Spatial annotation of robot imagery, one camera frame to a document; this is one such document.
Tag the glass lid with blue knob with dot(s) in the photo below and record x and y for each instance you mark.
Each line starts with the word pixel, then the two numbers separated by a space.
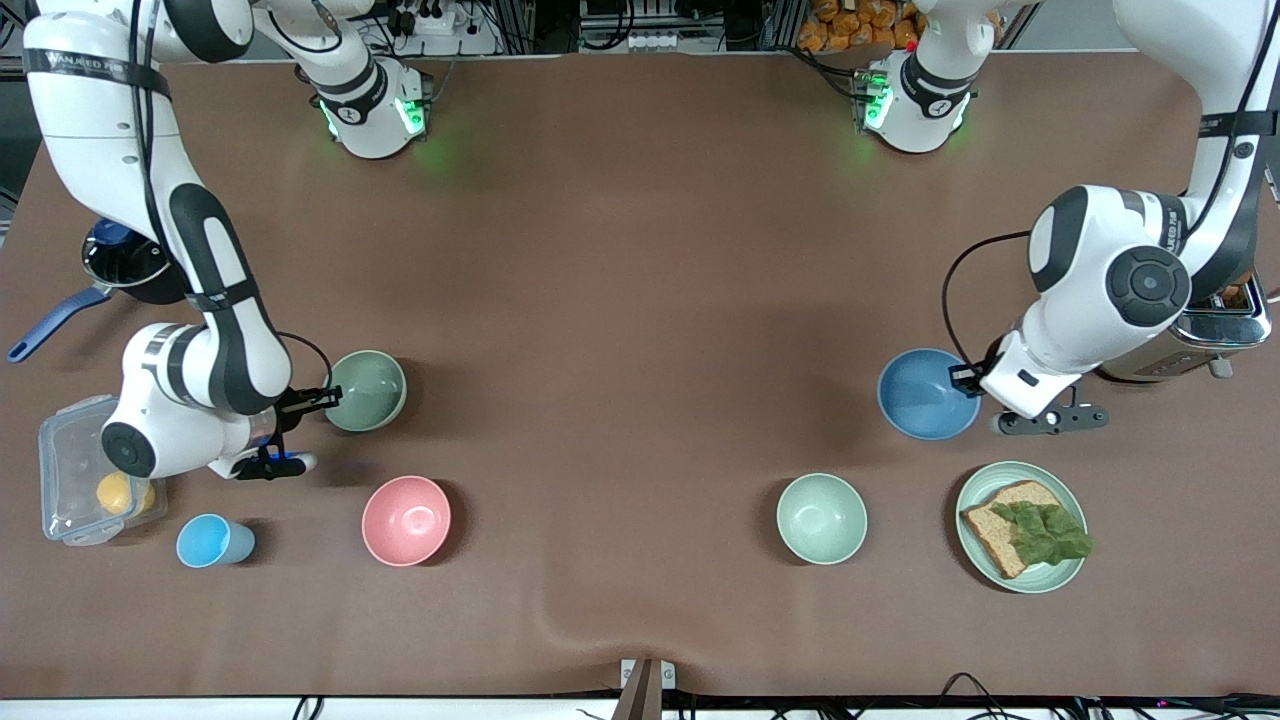
pixel 120 255

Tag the dark toast slice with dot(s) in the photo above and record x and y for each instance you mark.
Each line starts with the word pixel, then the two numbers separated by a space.
pixel 1235 295

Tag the blue bowl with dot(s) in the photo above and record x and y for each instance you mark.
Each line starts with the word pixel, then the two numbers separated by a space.
pixel 920 395

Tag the metal table edge bracket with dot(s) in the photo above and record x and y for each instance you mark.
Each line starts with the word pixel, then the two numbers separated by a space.
pixel 645 680

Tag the clear plastic container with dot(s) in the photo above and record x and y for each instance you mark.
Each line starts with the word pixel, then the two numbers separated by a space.
pixel 70 480

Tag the slim white power strip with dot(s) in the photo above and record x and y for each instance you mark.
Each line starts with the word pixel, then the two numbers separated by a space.
pixel 670 40

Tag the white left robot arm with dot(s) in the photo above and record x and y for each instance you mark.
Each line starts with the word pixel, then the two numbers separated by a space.
pixel 1100 270

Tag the bag of orange snacks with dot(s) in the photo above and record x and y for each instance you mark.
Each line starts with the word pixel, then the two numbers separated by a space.
pixel 840 25

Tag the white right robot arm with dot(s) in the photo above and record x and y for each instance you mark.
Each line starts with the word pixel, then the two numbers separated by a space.
pixel 100 110

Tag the mint green bowl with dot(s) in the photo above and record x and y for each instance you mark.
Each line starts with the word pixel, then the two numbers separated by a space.
pixel 822 520

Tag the green lettuce leaf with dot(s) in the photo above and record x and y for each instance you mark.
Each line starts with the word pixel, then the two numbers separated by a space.
pixel 1045 535

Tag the brown bread slice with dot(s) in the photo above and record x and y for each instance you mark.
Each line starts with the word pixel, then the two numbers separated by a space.
pixel 990 535

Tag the white power strip with plugs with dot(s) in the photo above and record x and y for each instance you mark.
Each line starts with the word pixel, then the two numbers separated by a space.
pixel 440 40

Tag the beige steel toaster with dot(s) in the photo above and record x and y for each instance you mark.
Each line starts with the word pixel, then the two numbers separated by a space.
pixel 1200 342

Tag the blue cup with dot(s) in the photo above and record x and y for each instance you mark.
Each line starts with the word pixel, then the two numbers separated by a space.
pixel 205 542

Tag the pink bowl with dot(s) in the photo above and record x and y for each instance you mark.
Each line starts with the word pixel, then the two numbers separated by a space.
pixel 405 520

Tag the yellow fruit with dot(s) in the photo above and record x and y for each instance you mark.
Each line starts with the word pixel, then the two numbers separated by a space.
pixel 113 493

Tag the light green plate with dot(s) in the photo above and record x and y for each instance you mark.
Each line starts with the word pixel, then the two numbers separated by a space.
pixel 1040 580

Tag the sage green bowl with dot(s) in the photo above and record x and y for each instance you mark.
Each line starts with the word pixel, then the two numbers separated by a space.
pixel 368 392

